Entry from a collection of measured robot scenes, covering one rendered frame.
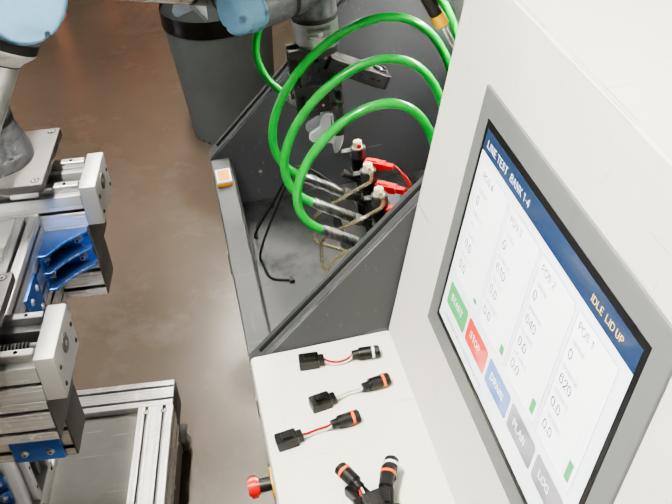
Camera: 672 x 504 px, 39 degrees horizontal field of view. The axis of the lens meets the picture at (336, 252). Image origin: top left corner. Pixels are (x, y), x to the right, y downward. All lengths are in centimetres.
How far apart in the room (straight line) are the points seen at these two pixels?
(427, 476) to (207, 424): 154
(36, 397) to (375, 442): 58
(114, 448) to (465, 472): 141
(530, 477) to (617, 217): 31
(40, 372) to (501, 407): 78
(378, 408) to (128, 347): 179
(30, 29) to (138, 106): 318
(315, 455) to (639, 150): 67
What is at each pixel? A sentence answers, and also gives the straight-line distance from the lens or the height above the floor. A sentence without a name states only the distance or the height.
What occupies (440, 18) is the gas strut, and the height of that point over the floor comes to 147.
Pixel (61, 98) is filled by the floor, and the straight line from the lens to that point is 468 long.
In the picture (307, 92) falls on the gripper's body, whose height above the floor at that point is 124.
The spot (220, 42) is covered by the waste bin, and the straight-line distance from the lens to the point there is 375.
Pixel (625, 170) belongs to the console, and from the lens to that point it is 88.
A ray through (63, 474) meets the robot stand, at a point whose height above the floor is 21.
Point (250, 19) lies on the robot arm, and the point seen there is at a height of 141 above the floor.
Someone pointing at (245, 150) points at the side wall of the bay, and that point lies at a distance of 204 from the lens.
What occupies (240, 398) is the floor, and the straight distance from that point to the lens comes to 282.
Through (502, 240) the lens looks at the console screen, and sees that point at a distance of 109.
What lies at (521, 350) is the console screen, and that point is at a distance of 105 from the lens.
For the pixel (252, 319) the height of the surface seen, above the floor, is 95.
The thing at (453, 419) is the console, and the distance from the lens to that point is 125.
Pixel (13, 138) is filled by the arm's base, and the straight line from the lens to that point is 197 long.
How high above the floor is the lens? 197
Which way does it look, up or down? 37 degrees down
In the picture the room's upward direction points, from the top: 6 degrees counter-clockwise
